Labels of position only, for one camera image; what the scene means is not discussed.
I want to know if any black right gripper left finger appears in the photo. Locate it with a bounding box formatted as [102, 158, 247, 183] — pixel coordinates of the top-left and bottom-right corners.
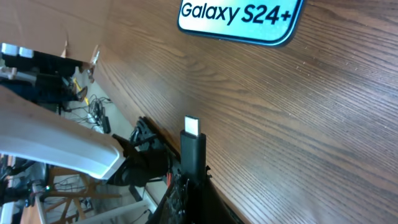
[149, 174, 188, 224]

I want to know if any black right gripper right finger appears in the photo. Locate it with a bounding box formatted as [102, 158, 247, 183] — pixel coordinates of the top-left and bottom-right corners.
[189, 166, 243, 224]

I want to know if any black USB-C charging cable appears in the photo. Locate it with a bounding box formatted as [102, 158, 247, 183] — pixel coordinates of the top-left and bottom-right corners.
[179, 114, 208, 184]

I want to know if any Galaxy S24+ smartphone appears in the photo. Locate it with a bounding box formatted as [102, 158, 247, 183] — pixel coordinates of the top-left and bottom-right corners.
[177, 0, 305, 47]

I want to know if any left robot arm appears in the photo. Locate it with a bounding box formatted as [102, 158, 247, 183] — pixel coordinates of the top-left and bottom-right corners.
[1, 87, 178, 187]

